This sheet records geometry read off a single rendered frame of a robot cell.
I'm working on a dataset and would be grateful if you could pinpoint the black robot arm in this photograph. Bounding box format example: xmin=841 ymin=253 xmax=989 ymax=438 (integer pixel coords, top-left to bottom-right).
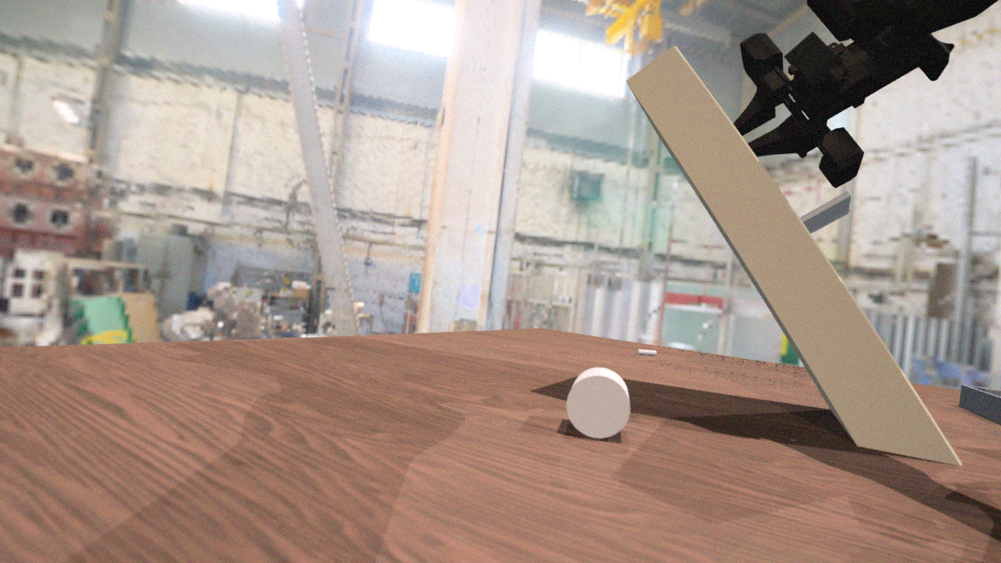
xmin=784 ymin=0 xmax=998 ymax=111

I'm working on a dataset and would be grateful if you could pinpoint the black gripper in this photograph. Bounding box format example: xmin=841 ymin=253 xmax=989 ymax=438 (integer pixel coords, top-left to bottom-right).
xmin=733 ymin=33 xmax=881 ymax=188

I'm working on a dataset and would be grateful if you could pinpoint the beige cylinder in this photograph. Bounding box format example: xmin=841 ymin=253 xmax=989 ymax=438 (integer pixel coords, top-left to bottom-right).
xmin=566 ymin=368 xmax=630 ymax=439

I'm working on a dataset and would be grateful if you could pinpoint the tan flat panel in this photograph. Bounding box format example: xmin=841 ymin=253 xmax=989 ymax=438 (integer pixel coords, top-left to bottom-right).
xmin=626 ymin=45 xmax=962 ymax=466

